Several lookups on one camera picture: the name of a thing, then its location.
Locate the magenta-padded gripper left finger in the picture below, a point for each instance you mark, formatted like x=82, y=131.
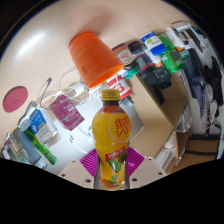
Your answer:
x=74, y=171

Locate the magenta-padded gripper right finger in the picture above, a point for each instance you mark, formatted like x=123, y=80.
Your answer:
x=148, y=170

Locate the yellow juice drink bottle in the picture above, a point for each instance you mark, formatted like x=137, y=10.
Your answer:
x=111, y=133

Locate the green bottle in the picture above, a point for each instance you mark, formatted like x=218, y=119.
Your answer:
x=43, y=150

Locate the wooden shelf unit with books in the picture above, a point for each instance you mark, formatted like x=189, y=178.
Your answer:
x=156, y=130

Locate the grey shaker bottle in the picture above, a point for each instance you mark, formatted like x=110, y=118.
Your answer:
x=25, y=148

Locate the blue and white carton box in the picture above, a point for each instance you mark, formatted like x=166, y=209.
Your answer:
x=41, y=126

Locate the magenta pouch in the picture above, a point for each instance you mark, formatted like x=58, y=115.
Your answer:
x=66, y=112

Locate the red and white canister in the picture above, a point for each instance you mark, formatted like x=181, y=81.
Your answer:
x=119, y=86

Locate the flat round red coaster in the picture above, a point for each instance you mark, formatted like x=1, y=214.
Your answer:
x=15, y=99

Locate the hanging dark clothes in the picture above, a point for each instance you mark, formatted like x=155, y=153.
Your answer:
x=210, y=86

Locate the orange plastic cup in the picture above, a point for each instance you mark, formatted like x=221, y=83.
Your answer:
x=93, y=58

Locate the green container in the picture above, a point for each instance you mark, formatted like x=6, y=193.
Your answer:
x=170, y=55

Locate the white bottle with blue label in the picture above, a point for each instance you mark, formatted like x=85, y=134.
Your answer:
x=152, y=42

